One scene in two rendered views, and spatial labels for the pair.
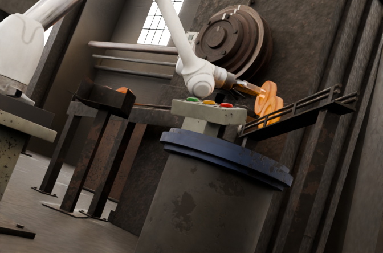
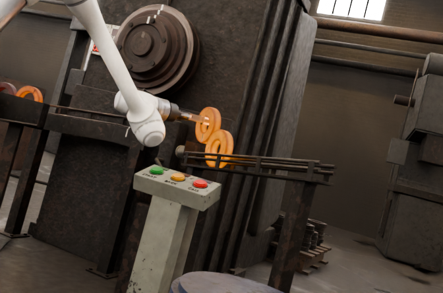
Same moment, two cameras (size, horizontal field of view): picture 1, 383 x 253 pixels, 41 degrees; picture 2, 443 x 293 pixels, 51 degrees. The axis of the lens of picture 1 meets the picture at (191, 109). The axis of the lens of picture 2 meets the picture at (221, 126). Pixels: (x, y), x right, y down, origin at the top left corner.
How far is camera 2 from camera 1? 0.64 m
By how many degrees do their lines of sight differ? 22
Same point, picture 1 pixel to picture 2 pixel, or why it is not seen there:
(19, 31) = not seen: outside the picture
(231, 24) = (158, 30)
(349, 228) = (264, 207)
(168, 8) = (108, 46)
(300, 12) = (226, 16)
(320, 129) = (298, 204)
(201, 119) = (174, 201)
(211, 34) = (135, 39)
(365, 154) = (277, 141)
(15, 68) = not seen: outside the picture
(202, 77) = (153, 126)
